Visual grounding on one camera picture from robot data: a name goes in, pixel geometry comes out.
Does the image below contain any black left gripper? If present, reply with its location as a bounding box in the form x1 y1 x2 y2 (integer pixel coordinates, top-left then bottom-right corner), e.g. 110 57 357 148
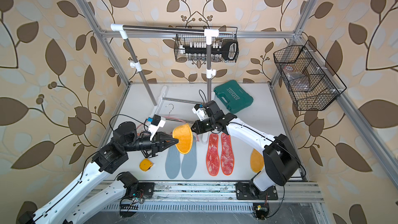
122 132 179 159

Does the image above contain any orange yellow insole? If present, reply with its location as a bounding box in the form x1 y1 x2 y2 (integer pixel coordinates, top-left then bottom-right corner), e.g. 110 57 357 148
250 149 264 173
173 124 193 155

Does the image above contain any light blue insole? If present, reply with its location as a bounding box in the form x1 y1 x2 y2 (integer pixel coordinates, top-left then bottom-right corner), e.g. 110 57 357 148
181 141 197 180
165 146 181 179

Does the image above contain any red insole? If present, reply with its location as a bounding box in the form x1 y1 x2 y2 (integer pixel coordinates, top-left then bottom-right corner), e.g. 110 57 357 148
220 133 235 176
206 133 220 176

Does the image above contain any pink multi-clip hanger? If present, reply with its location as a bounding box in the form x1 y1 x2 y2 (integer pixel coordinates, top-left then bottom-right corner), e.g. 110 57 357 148
129 104 194 131

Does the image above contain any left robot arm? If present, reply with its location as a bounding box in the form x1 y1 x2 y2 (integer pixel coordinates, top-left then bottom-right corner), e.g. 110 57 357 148
17 118 179 224

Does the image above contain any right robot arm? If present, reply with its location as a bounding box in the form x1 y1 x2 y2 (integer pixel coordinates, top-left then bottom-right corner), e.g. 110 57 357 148
191 101 302 192

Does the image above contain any white clothes rack with steel bars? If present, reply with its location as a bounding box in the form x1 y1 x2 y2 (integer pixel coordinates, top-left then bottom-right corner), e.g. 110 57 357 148
103 24 206 116

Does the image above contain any green plastic tool case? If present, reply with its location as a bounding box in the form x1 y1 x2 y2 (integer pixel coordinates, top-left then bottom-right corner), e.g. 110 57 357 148
214 80 254 114

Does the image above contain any yellow tape measure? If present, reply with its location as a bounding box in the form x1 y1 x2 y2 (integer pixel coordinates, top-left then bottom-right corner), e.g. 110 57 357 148
139 158 153 172

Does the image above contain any black socket bit set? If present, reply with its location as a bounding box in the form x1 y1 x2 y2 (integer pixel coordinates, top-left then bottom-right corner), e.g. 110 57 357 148
174 39 239 62

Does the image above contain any plastic bag in basket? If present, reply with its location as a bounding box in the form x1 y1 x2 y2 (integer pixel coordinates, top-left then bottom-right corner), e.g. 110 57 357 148
284 66 311 92

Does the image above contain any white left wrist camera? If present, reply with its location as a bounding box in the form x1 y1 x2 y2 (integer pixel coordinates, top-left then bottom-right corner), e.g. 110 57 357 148
148 115 166 141

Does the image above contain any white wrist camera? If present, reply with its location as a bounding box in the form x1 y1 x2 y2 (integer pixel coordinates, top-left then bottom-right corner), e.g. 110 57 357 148
148 115 166 141
192 103 207 121

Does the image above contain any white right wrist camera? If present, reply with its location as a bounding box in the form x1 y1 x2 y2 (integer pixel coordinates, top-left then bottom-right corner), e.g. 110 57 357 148
192 103 207 121

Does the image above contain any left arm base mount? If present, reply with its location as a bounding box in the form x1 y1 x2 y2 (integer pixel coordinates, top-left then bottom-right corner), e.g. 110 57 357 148
115 172 155 218

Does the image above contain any black wire basket back wall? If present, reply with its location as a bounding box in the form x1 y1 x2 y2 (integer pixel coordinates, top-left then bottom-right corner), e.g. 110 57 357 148
173 26 239 63

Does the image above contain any black wire basket wall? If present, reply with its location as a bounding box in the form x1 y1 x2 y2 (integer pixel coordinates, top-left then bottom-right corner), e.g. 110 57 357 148
173 26 239 63
273 40 347 111

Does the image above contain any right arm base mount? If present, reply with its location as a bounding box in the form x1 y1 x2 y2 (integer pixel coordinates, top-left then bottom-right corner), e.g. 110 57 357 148
235 181 279 201

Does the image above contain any small electronics board with wires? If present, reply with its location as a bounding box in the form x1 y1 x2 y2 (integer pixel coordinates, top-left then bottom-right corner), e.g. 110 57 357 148
253 203 269 220

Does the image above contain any black wire basket right wall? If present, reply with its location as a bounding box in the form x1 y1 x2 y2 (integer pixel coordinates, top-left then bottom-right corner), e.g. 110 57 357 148
273 40 347 111

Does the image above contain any aluminium frame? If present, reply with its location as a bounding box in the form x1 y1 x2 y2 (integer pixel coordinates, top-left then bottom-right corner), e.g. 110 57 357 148
46 0 398 224

